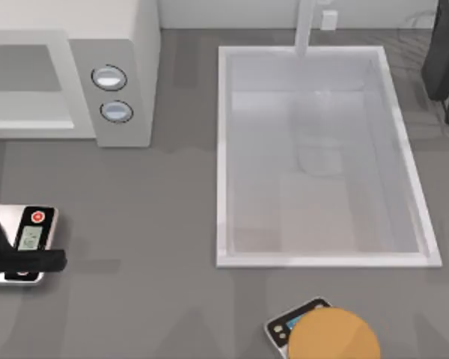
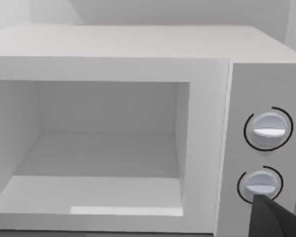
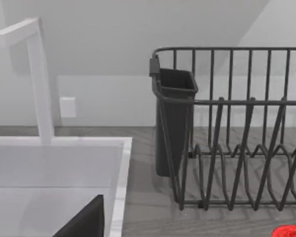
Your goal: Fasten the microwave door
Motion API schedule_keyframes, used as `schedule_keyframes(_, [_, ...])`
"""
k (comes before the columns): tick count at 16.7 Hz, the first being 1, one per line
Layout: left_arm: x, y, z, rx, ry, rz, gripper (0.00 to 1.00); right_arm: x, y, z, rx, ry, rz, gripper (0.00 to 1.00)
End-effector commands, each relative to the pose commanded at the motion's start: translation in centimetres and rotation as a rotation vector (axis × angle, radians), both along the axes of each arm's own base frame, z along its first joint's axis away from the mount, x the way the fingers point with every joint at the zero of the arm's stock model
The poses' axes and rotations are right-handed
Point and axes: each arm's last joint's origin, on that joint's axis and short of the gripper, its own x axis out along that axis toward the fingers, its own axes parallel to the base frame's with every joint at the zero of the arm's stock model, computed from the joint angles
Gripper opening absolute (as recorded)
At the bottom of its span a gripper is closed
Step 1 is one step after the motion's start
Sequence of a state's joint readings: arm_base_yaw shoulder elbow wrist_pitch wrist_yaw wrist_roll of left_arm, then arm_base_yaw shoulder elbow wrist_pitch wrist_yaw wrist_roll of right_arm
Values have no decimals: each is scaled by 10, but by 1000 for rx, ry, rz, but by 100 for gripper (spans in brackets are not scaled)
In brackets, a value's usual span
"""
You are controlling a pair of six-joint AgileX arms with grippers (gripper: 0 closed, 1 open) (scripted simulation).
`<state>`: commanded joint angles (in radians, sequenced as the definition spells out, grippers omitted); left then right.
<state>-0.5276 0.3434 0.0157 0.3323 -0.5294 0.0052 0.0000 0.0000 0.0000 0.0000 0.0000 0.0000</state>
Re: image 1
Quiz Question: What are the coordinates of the round microwave knob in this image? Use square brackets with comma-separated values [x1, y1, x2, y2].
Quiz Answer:
[91, 64, 128, 92]
[99, 99, 135, 124]

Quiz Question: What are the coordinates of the silver scale with red button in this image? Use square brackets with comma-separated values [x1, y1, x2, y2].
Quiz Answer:
[0, 203, 60, 287]

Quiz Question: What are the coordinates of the white wall socket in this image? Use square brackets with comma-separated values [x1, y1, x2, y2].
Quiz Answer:
[321, 10, 339, 31]

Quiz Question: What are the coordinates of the silver scale with blue display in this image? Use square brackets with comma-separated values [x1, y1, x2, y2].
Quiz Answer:
[263, 295, 335, 359]

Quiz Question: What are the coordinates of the pale microwave oven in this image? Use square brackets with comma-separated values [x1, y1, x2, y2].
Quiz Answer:
[0, 28, 161, 149]

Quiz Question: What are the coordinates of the white sink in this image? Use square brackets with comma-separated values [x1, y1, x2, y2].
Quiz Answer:
[215, 45, 444, 269]

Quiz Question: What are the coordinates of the tall white tap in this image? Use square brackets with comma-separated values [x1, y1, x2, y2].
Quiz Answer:
[293, 0, 332, 58]

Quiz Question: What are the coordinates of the round orange bread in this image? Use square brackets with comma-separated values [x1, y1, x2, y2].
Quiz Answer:
[287, 307, 382, 359]

